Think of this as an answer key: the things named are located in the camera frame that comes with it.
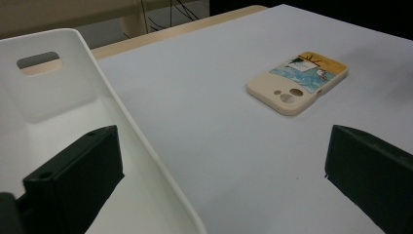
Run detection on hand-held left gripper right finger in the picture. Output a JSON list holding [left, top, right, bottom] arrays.
[[324, 124, 413, 234]]

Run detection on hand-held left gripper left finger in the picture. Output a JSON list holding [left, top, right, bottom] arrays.
[[22, 125, 126, 234]]

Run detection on beige printed phone case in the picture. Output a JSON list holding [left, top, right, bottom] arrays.
[[245, 51, 350, 117]]

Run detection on white table sheet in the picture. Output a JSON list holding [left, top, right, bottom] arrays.
[[86, 3, 413, 234]]

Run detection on black floor cables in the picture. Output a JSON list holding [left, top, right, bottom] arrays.
[[123, 0, 201, 38]]

